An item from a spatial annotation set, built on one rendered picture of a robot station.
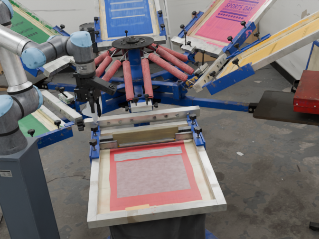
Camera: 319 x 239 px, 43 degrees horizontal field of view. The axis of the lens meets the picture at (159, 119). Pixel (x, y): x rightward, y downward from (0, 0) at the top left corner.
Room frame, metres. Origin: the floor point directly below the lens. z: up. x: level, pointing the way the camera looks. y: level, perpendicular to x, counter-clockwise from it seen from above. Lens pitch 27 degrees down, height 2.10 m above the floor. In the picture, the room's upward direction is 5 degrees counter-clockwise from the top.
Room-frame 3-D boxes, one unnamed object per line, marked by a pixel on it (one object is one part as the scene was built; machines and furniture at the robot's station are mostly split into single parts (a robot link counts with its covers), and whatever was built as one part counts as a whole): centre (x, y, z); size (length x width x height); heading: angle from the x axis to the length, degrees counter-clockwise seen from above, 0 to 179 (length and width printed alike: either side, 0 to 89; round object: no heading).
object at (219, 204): (1.73, 0.07, 0.97); 0.79 x 0.58 x 0.04; 4
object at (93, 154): (1.95, 0.36, 0.97); 0.30 x 0.05 x 0.07; 4
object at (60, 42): (1.56, 0.36, 1.66); 0.11 x 0.11 x 0.08; 58
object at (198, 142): (1.99, -0.19, 0.97); 0.30 x 0.05 x 0.07; 4
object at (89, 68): (1.52, 0.27, 1.58); 0.08 x 0.08 x 0.05
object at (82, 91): (1.53, 0.28, 1.50); 0.09 x 0.08 x 0.12; 76
